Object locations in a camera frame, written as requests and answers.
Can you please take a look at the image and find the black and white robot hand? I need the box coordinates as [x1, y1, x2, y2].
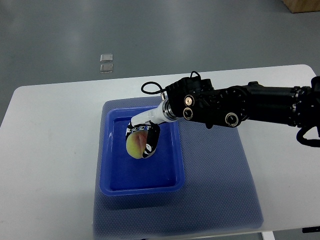
[125, 100, 167, 159]

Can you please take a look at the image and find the yellow-red peach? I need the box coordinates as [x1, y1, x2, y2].
[126, 130, 148, 159]

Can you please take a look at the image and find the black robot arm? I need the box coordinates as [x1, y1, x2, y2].
[157, 71, 320, 148]

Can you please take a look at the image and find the lower metal floor plate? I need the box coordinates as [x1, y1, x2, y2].
[100, 63, 114, 73]

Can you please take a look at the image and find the metal floor plate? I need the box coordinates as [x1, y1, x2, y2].
[100, 53, 113, 63]
[100, 63, 114, 73]

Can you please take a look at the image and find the upper metal floor plate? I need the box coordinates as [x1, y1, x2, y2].
[100, 53, 113, 63]

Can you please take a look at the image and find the blue plastic tray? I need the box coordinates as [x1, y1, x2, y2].
[98, 106, 185, 197]

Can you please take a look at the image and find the blue textured mat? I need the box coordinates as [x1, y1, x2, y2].
[93, 97, 264, 240]

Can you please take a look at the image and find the white table leg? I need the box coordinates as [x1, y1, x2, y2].
[261, 231, 275, 240]

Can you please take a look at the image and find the wooden box corner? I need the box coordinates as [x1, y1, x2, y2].
[283, 0, 320, 14]

